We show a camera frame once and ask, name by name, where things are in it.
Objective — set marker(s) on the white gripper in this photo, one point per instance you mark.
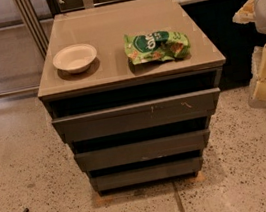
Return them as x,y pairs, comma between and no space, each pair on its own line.
257,98

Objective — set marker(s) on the grey top drawer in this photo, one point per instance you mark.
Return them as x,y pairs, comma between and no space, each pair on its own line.
126,118

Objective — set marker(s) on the grey drawer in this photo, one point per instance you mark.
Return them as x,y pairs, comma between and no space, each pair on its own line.
126,118
143,175
142,151

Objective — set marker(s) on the grey middle drawer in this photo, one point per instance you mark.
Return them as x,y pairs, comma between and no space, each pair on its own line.
142,151

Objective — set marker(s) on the grey drawer cabinet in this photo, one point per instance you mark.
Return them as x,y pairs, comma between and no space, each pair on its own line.
112,81

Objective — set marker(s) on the grey bottom drawer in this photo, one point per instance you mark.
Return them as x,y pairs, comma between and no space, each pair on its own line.
143,175

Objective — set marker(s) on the green chip bag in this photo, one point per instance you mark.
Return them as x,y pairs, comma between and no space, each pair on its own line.
158,46

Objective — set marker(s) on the wooden pallet under cabinet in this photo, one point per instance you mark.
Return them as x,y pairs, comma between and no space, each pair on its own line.
116,195

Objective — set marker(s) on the white paper bowl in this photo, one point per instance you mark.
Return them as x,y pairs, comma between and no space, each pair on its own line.
75,58

